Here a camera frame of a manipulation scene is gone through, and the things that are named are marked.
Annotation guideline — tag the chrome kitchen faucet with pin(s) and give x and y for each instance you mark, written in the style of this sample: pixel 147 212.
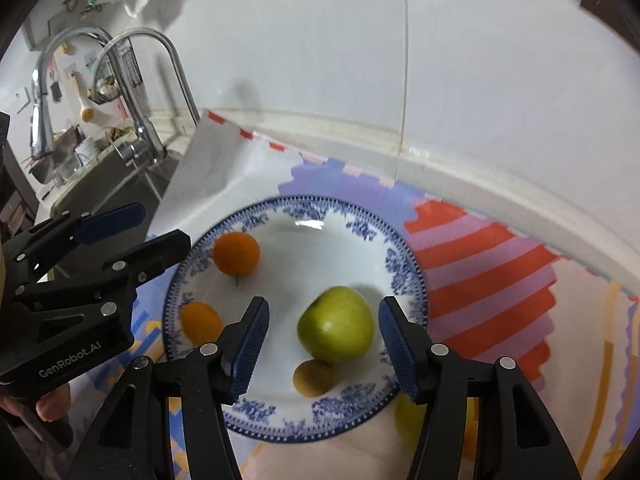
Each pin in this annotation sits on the chrome kitchen faucet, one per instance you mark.
pixel 42 125
pixel 145 130

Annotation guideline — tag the orange mandarin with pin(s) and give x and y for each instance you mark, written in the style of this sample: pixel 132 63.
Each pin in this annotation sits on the orange mandarin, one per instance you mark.
pixel 236 253
pixel 201 321

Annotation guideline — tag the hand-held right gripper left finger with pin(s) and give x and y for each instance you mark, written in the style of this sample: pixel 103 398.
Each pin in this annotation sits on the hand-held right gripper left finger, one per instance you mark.
pixel 250 350

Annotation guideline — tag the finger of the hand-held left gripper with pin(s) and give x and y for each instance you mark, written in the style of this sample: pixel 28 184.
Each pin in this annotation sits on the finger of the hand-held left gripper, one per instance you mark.
pixel 150 252
pixel 112 217

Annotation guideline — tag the steel kitchen sink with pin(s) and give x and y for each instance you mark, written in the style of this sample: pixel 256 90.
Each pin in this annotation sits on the steel kitchen sink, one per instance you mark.
pixel 100 185

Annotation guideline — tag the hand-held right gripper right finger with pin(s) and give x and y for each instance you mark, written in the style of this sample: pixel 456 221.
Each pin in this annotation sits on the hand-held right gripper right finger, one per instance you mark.
pixel 395 350

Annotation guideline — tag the brown kiwi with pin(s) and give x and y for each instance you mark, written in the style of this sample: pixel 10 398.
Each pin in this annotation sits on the brown kiwi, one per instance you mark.
pixel 315 378

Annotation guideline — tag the blue patterned white plate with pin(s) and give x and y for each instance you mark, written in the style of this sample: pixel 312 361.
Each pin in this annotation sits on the blue patterned white plate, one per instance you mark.
pixel 310 260

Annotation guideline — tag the person's left hand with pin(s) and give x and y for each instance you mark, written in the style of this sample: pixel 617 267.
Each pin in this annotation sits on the person's left hand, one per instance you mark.
pixel 52 405

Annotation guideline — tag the white wall socket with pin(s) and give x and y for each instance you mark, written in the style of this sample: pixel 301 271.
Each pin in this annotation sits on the white wall socket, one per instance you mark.
pixel 22 99

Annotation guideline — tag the colourful printed mat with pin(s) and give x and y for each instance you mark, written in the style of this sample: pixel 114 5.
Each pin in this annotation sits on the colourful printed mat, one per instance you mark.
pixel 475 285

